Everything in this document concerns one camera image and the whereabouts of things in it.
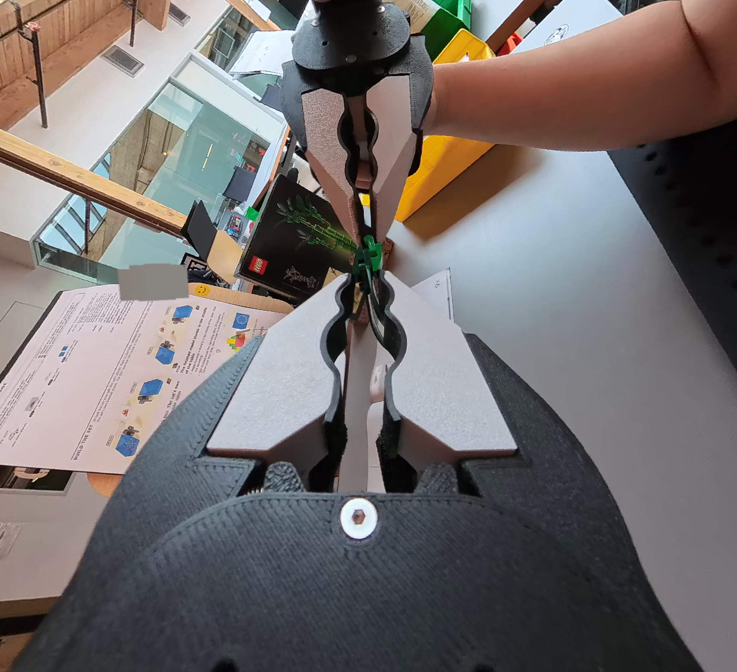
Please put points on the person's right forearm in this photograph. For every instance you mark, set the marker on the person's right forearm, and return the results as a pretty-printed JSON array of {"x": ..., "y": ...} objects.
[{"x": 576, "y": 90}]

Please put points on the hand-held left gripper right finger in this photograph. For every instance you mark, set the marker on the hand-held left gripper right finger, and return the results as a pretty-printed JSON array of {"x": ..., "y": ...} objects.
[{"x": 449, "y": 395}]

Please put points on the floor vent grille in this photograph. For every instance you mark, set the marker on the floor vent grille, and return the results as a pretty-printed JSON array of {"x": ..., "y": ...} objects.
[{"x": 122, "y": 60}]

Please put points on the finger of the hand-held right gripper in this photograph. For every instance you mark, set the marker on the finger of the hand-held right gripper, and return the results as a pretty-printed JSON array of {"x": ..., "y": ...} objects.
[
  {"x": 397, "y": 130},
  {"x": 322, "y": 136}
]

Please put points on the yellow plastic bin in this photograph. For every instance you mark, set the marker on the yellow plastic bin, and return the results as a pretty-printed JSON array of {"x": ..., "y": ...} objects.
[{"x": 437, "y": 165}]

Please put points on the white cardboard box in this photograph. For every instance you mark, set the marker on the white cardboard box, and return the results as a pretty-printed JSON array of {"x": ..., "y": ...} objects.
[{"x": 409, "y": 1}]

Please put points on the wooden chair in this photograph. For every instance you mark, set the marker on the wooden chair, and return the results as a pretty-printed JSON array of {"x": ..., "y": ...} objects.
[{"x": 221, "y": 257}]

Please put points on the black lego set box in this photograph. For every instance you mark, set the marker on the black lego set box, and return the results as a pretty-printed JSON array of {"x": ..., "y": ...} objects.
[{"x": 288, "y": 246}]

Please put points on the green lego leaf piece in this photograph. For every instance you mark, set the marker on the green lego leaf piece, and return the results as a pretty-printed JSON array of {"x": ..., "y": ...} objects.
[{"x": 368, "y": 263}]

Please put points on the white paper sheet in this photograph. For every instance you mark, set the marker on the white paper sheet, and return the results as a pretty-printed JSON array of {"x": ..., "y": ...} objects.
[{"x": 437, "y": 295}]

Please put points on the printed instruction sheet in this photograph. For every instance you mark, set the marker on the printed instruction sheet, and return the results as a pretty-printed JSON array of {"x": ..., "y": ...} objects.
[{"x": 115, "y": 361}]

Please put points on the black perforated panel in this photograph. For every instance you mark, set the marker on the black perforated panel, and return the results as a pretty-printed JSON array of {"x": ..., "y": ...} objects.
[{"x": 691, "y": 211}]

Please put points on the loose white papers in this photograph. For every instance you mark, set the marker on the loose white papers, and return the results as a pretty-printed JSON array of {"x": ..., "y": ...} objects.
[{"x": 259, "y": 53}]

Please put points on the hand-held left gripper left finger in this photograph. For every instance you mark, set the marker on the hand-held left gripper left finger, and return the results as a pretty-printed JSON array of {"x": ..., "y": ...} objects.
[{"x": 276, "y": 390}]

